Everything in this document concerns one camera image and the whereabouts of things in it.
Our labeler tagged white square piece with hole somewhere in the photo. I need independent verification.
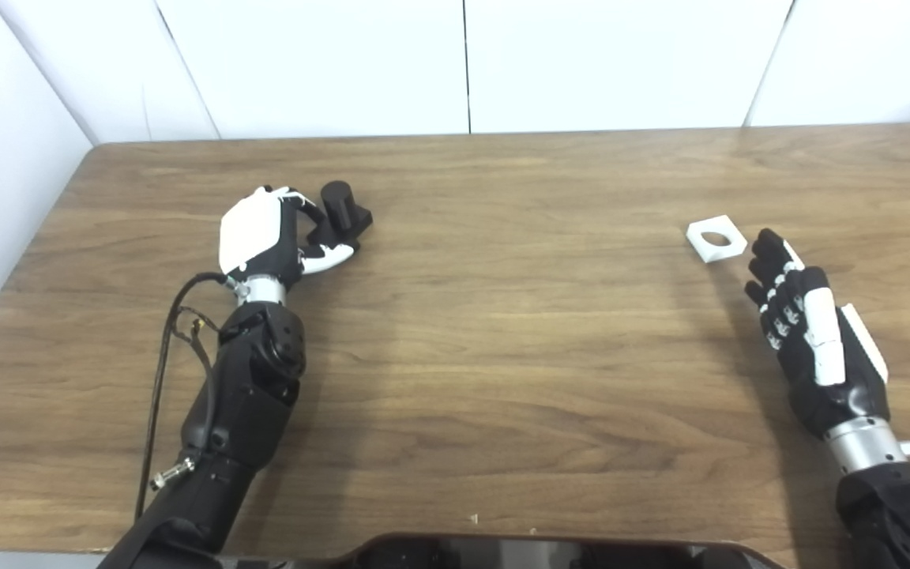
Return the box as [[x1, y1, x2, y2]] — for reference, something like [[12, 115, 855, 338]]
[[686, 214, 748, 264]]

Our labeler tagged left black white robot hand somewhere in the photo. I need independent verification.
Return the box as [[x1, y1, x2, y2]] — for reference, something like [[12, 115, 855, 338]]
[[219, 186, 357, 287]]

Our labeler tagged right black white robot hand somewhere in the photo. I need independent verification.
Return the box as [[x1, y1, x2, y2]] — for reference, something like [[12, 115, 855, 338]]
[[744, 228, 892, 439]]

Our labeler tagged thin wire with yellow plug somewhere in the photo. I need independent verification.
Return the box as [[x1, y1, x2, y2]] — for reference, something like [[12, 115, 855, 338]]
[[171, 307, 217, 404]]

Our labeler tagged black peg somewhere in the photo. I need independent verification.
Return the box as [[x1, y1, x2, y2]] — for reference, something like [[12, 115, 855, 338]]
[[306, 181, 374, 247]]

